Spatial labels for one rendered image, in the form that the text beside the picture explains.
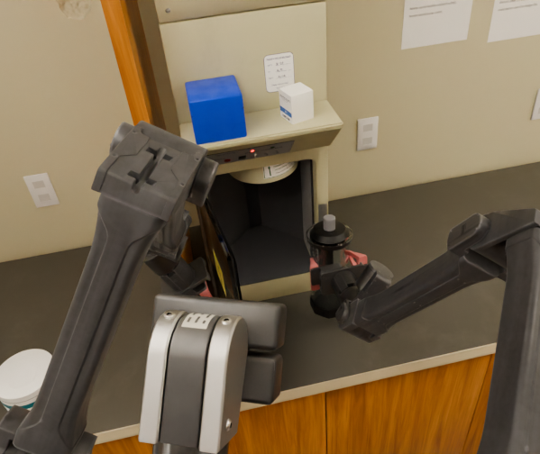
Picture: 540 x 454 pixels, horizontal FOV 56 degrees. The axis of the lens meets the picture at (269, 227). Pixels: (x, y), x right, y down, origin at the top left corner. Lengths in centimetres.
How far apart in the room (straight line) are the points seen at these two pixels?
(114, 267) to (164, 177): 10
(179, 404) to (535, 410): 40
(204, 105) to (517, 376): 67
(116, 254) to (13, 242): 137
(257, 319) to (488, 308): 116
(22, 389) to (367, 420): 88
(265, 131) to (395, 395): 81
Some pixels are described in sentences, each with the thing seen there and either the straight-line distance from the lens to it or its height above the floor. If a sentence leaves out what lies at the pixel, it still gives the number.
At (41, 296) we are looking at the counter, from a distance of 168.
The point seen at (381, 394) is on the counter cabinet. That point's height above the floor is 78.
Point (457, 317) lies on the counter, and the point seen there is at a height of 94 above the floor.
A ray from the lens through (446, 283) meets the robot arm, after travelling 84.
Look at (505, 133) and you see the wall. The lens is 201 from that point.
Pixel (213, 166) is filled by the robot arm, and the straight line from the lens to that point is 55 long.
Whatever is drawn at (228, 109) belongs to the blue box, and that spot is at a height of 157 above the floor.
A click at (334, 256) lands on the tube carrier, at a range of 120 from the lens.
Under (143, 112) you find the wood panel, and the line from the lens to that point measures 100.
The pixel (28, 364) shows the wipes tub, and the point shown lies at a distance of 129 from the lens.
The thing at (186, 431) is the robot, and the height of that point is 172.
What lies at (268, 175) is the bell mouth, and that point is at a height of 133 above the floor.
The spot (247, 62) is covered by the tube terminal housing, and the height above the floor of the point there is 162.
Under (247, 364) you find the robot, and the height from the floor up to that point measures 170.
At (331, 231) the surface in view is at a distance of 119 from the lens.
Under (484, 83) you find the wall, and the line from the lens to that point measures 186.
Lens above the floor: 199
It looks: 38 degrees down
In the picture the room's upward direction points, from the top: 6 degrees counter-clockwise
